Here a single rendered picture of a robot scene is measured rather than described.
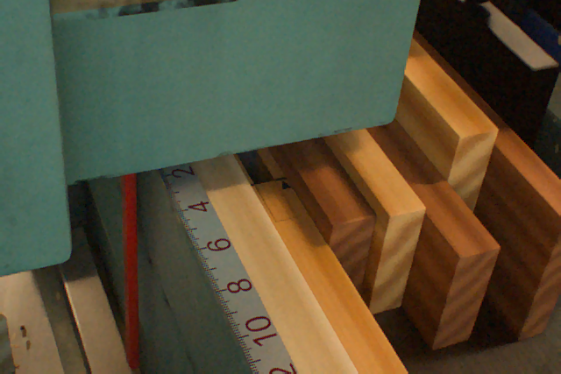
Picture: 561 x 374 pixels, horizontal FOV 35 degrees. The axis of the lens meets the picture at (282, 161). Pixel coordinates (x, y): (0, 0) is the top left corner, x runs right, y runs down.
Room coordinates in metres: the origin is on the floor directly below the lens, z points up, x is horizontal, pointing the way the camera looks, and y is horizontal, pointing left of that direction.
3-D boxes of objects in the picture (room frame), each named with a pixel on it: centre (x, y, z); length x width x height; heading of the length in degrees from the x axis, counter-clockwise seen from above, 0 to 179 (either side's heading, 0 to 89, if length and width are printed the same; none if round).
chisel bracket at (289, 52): (0.29, 0.04, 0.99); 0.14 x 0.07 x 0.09; 117
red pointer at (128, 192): (0.27, 0.05, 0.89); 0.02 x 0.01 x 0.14; 117
